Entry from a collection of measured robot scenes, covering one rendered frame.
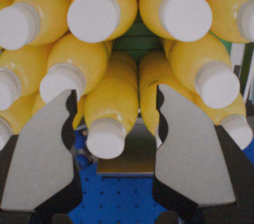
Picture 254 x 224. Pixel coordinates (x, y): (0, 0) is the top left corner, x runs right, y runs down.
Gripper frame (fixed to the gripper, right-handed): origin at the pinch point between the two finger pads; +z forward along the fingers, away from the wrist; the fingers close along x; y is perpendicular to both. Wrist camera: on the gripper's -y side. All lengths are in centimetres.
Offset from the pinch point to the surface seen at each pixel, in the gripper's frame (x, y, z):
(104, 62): -1.5, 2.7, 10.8
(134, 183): 1.5, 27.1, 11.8
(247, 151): 49, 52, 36
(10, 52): -12.0, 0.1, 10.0
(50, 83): -5.9, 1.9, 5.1
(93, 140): -2.8, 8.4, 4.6
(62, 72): -4.7, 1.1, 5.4
